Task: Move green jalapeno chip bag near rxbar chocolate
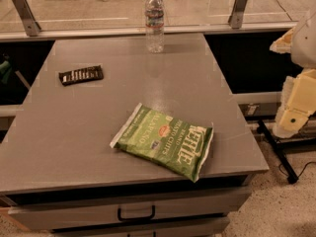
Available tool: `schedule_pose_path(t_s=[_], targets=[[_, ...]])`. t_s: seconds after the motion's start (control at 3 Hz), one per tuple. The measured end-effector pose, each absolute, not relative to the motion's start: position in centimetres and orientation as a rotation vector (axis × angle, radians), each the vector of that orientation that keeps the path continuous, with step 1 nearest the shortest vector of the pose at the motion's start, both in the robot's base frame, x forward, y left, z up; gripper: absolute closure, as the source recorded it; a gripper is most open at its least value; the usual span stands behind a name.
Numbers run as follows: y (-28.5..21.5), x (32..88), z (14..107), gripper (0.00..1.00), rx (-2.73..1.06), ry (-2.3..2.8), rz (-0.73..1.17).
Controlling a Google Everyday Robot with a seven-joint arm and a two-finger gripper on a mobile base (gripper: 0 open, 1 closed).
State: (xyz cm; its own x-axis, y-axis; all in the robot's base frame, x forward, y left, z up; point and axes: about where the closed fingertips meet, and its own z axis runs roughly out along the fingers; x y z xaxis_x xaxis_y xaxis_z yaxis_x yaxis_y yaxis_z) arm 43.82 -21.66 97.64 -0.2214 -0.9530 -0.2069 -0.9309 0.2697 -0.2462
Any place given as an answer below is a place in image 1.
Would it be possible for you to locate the upper grey drawer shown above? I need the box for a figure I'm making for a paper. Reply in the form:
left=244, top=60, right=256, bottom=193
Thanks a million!
left=9, top=187, right=251, bottom=230

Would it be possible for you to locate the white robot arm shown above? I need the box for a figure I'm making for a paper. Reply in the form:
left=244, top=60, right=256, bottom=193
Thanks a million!
left=270, top=9, right=316, bottom=138

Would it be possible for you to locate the green jalapeno chip bag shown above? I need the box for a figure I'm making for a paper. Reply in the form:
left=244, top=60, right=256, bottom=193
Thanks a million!
left=110, top=103, right=214, bottom=183

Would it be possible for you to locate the lower grey drawer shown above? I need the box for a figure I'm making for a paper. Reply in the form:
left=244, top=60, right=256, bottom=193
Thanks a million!
left=52, top=217, right=229, bottom=237

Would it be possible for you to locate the metal window rail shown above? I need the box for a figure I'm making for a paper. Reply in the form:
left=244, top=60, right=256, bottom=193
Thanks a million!
left=0, top=21, right=297, bottom=42

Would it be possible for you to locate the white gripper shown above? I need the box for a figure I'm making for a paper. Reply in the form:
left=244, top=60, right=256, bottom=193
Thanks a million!
left=270, top=29, right=316, bottom=138

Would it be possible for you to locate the black floor cable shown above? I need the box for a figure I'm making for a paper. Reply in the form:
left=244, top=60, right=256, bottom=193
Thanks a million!
left=277, top=161, right=316, bottom=180

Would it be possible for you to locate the right metal bracket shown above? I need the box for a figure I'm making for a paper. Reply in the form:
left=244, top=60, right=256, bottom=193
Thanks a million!
left=228, top=0, right=248, bottom=29

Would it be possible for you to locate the dark rxbar chocolate bar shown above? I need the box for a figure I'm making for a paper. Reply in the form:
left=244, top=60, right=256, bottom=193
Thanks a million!
left=58, top=65, right=104, bottom=86

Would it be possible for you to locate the left metal bracket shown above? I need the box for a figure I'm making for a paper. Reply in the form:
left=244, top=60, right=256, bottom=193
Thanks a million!
left=12, top=0, right=41, bottom=37

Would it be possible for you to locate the metal bracket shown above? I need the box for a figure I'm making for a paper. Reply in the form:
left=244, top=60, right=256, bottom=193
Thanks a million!
left=12, top=0, right=41, bottom=37
left=228, top=0, right=248, bottom=29

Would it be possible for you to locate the black stand leg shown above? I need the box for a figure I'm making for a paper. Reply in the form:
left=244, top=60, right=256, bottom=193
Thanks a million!
left=257, top=120, right=298, bottom=184

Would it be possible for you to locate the black drawer handle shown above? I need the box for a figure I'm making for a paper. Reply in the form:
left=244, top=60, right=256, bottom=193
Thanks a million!
left=117, top=205, right=156, bottom=222

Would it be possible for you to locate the clear plastic water bottle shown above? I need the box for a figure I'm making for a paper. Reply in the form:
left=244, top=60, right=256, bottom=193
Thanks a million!
left=145, top=0, right=164, bottom=53

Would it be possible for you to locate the grey drawer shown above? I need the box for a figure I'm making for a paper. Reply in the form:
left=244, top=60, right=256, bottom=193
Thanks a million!
left=9, top=187, right=251, bottom=230
left=52, top=217, right=229, bottom=237

